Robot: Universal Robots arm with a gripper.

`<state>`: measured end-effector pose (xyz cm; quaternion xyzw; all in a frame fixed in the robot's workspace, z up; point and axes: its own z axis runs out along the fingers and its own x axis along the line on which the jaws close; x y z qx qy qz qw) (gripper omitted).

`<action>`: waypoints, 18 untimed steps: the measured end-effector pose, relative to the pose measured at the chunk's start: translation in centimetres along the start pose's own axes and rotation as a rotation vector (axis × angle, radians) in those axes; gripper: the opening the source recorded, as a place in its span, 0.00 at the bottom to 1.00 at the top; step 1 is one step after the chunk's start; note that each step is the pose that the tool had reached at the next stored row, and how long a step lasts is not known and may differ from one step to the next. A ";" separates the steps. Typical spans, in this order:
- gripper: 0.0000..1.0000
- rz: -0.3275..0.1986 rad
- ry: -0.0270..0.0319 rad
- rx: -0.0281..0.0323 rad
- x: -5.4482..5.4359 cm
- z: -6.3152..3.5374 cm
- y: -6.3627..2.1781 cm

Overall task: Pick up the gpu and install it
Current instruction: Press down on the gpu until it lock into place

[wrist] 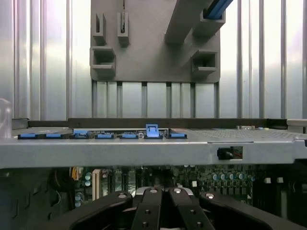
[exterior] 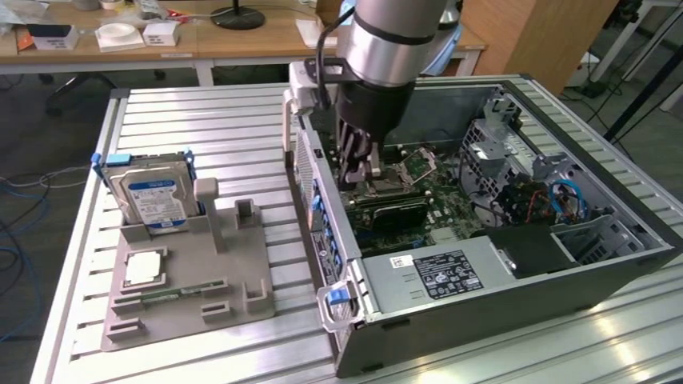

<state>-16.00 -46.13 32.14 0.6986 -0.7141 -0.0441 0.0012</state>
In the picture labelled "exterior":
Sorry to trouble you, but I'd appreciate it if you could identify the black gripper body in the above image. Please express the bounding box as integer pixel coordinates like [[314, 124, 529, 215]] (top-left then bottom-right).
[[334, 79, 417, 145]]

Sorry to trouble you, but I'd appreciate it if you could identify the graphics card with silver bracket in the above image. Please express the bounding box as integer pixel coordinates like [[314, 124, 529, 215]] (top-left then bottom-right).
[[351, 198, 432, 237]]

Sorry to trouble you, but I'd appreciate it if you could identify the CPU socket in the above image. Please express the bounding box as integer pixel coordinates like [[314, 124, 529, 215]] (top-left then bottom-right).
[[371, 171, 416, 196]]

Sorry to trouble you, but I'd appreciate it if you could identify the metal socket cover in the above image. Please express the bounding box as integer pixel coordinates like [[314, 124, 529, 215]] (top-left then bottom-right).
[[398, 146, 442, 181]]

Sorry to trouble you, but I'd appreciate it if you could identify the green motherboard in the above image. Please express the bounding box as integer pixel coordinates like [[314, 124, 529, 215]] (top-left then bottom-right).
[[318, 131, 488, 257]]

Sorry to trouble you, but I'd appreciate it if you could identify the white paper sheet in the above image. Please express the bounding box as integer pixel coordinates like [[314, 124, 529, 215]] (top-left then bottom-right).
[[295, 18, 339, 50]]

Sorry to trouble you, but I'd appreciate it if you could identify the silver perforated drive cage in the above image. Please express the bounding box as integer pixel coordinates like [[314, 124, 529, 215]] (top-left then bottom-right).
[[460, 118, 540, 183]]

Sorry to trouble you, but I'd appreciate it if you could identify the grey power supply unit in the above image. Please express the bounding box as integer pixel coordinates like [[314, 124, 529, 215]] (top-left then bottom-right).
[[362, 235, 517, 315]]

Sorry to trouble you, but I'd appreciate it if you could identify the black round lamp base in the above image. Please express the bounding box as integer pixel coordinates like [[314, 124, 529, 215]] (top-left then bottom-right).
[[210, 0, 267, 31]]

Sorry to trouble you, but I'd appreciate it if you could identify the hard disk in blue caddy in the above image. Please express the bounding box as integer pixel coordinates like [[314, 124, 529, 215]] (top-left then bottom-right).
[[91, 146, 201, 237]]

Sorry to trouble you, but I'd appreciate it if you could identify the red white packet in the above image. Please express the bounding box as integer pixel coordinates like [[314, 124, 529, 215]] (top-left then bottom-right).
[[166, 8, 205, 24]]

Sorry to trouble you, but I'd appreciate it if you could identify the black open PC case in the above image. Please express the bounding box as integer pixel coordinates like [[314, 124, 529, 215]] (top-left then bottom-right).
[[281, 73, 683, 379]]

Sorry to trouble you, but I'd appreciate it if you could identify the small white labelled box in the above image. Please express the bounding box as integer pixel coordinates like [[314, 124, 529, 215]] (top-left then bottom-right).
[[142, 22, 182, 48]]

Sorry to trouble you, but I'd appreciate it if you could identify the silver disk bay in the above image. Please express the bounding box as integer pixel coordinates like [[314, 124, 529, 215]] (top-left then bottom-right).
[[549, 214, 640, 265]]

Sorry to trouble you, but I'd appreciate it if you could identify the silver CPU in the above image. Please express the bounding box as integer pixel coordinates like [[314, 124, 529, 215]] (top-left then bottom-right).
[[123, 252, 165, 287]]

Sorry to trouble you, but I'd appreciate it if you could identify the black slanted pole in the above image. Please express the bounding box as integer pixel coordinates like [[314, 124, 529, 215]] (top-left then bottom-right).
[[602, 7, 683, 145]]

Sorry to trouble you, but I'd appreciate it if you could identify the grey parts rack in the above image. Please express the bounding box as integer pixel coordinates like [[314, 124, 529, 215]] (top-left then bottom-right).
[[99, 178, 278, 353]]

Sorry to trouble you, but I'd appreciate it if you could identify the white square dish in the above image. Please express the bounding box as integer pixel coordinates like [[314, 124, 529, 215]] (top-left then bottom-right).
[[94, 22, 147, 54]]

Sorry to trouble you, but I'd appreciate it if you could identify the black office chair base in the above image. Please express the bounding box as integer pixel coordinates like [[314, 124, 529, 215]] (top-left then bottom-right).
[[46, 74, 117, 117]]

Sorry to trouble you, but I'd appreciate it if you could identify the white box with black lid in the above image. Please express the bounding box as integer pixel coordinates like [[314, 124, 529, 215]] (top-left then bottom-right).
[[26, 23, 82, 51]]

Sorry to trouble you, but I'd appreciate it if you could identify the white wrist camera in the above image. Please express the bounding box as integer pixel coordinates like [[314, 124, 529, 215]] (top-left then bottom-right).
[[290, 58, 346, 118]]

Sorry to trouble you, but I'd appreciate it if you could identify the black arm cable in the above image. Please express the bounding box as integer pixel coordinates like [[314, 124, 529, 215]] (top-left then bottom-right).
[[315, 6, 357, 109]]

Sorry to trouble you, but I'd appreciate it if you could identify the black red wire bundle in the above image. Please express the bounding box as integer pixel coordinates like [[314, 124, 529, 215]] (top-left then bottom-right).
[[505, 182, 554, 225]]

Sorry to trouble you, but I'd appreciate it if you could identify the blue wire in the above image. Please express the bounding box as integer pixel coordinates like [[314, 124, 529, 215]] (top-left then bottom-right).
[[549, 178, 590, 220]]

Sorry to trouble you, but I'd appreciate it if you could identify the grey floor cable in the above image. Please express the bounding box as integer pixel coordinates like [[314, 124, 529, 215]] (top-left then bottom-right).
[[0, 166, 90, 189]]

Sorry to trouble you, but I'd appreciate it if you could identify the wooden desk white frame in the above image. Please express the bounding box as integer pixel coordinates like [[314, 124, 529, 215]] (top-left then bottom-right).
[[0, 0, 490, 87]]

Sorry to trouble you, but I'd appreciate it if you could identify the blue floor cable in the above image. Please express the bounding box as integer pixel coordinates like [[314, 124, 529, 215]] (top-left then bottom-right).
[[0, 179, 53, 343]]

